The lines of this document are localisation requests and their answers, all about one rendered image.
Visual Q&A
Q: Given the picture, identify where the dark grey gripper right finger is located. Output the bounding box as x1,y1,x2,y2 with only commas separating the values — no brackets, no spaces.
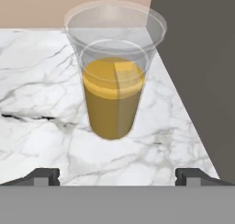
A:
174,167,235,187

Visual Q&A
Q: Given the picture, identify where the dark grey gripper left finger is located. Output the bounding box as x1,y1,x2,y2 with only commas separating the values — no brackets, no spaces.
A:
0,167,62,187

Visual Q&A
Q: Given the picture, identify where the clear pitcher with orange juice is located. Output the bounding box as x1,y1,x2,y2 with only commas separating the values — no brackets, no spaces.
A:
63,0,168,141

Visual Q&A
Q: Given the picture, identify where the dark grey fridge side panel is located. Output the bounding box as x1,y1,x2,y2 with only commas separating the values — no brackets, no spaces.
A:
146,0,235,185

